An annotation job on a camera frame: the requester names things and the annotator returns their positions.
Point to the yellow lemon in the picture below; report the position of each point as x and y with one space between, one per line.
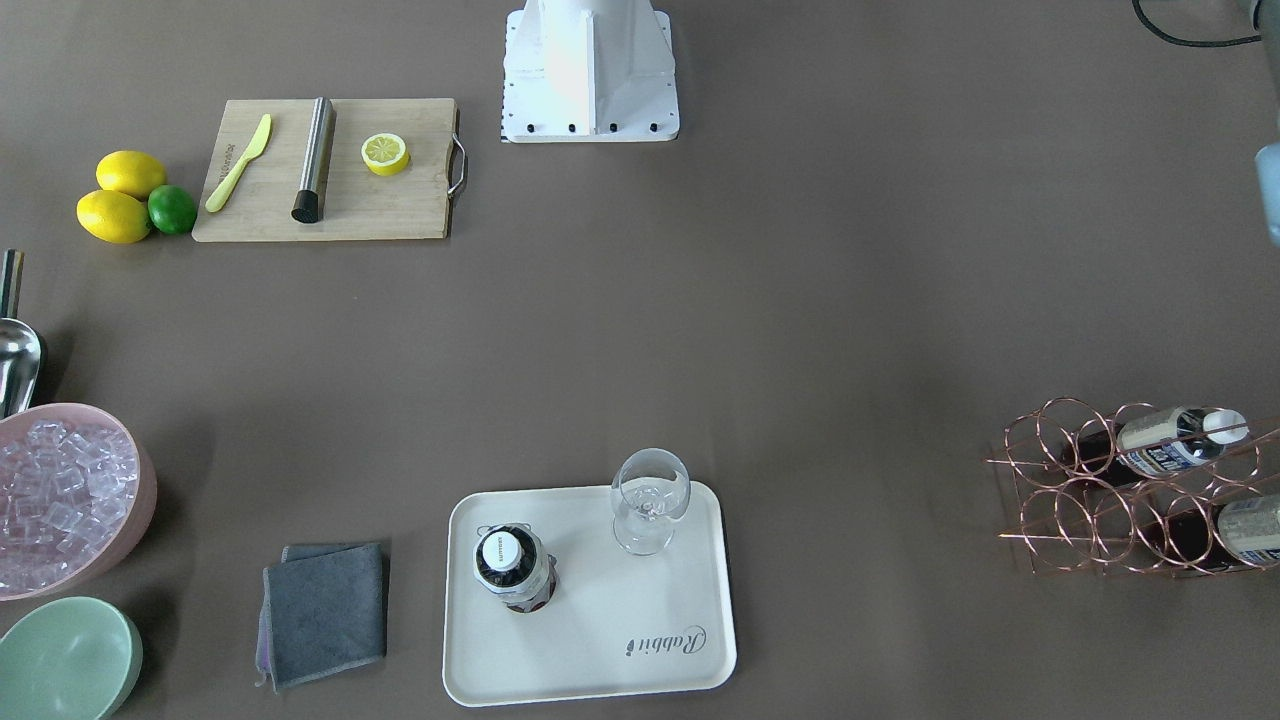
132 172
113 216

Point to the pink bowl of ice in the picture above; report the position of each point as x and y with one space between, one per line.
78 494

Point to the tea bottle white cap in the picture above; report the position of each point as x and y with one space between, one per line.
512 563

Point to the steel muddler black tip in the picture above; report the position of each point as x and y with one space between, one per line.
309 200

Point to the yellow plastic knife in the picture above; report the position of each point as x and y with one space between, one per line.
252 151

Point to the metal ice scoop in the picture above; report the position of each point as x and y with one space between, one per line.
22 350

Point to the half lemon slice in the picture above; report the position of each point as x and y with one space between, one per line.
385 154

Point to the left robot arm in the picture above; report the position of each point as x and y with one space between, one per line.
1264 18

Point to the yellow lemon lower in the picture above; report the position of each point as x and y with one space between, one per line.
113 216

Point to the yellow lemon upper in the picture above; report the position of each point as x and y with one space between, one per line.
132 172

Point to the green ceramic bowl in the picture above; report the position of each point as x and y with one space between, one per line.
74 658

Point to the green lime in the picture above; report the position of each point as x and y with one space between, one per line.
171 210

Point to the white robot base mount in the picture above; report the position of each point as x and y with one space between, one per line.
589 72

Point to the copper wire bottle basket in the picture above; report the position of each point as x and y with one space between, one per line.
1069 522

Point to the white rabbit serving tray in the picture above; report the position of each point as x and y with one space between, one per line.
618 623

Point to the grey folded cloth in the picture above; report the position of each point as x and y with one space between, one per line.
323 611

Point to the clear wine glass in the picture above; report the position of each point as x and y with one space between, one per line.
650 493

